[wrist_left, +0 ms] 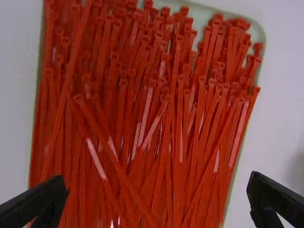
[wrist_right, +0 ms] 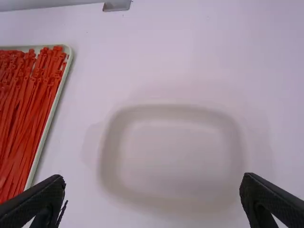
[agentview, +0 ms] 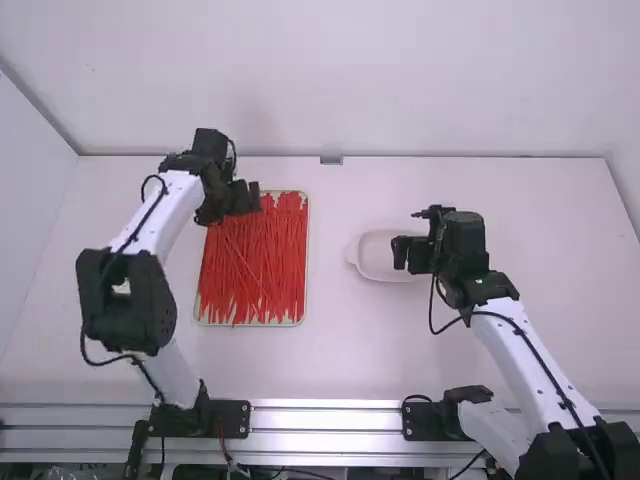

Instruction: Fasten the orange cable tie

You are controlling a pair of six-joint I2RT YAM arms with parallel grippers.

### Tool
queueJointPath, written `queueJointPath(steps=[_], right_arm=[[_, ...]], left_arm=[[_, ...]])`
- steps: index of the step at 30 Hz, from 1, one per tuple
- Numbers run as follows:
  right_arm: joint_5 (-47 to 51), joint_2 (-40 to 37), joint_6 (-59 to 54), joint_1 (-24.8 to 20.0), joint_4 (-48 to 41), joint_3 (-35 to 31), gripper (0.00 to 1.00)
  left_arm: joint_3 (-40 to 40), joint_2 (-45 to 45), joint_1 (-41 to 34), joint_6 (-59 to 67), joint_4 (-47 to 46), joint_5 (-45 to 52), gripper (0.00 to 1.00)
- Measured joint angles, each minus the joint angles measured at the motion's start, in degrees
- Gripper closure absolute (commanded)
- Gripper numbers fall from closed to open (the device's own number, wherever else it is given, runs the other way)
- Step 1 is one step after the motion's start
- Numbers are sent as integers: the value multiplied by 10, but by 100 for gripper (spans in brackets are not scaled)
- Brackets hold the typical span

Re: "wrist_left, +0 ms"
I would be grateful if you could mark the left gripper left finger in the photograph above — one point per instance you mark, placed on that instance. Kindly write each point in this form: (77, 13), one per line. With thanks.
(35, 199)

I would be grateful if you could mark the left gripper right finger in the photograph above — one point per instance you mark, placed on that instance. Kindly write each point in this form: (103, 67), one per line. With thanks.
(263, 192)

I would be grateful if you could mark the pale tray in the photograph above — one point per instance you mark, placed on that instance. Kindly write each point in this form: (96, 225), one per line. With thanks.
(261, 35)

